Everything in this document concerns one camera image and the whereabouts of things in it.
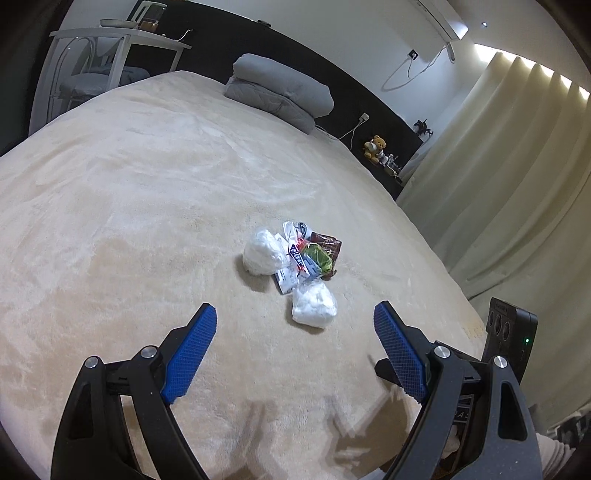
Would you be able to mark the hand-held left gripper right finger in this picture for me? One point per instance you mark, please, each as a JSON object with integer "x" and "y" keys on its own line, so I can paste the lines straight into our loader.
{"x": 399, "y": 355}

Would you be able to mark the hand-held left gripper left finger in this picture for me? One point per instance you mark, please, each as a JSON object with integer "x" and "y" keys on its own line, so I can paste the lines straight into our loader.
{"x": 189, "y": 360}

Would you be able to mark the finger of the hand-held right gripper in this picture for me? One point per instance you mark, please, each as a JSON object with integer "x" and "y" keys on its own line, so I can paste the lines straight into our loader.
{"x": 384, "y": 369}

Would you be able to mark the white plastic bag front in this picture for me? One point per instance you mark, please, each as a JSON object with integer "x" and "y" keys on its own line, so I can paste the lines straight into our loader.
{"x": 315, "y": 304}

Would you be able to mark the white plastic bag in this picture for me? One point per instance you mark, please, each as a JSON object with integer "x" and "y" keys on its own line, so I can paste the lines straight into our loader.
{"x": 263, "y": 251}
{"x": 315, "y": 304}

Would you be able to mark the green snack wrapper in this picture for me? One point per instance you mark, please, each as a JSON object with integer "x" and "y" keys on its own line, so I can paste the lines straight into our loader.
{"x": 318, "y": 258}

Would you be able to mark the white printed plastic wrapper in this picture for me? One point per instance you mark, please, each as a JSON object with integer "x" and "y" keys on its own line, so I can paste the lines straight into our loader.
{"x": 293, "y": 265}

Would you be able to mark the person's right forearm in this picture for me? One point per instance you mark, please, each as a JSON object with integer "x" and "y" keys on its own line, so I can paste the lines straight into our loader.
{"x": 554, "y": 457}

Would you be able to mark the person's right hand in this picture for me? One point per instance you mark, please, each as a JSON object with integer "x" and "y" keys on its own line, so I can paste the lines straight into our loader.
{"x": 450, "y": 438}

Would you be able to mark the cream curtain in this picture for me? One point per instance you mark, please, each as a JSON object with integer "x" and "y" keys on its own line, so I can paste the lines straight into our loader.
{"x": 508, "y": 184}

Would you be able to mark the small toiletry bottles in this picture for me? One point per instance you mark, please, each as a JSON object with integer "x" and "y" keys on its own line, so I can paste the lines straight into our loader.
{"x": 390, "y": 164}

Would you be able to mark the brown teddy bear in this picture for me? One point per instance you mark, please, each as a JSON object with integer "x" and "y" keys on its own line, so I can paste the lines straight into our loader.
{"x": 375, "y": 147}

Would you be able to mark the small black plant figure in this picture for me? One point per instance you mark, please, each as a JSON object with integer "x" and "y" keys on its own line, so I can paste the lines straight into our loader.
{"x": 422, "y": 127}

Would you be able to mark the black headboard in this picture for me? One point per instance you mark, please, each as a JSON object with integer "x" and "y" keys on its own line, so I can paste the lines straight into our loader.
{"x": 351, "y": 92}

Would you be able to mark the grey folded quilt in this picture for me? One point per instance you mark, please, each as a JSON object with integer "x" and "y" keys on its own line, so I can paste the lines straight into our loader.
{"x": 281, "y": 90}

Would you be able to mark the white air conditioner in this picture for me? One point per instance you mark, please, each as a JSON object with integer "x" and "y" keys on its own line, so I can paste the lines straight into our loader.
{"x": 443, "y": 18}

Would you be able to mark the white desk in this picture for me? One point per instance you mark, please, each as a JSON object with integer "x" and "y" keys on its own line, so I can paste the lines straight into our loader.
{"x": 134, "y": 41}

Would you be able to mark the white countertop appliance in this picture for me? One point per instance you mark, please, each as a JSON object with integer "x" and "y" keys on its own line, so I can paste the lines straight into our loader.
{"x": 150, "y": 16}

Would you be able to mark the wall socket with plug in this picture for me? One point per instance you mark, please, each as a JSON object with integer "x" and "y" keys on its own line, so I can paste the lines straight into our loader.
{"x": 413, "y": 55}

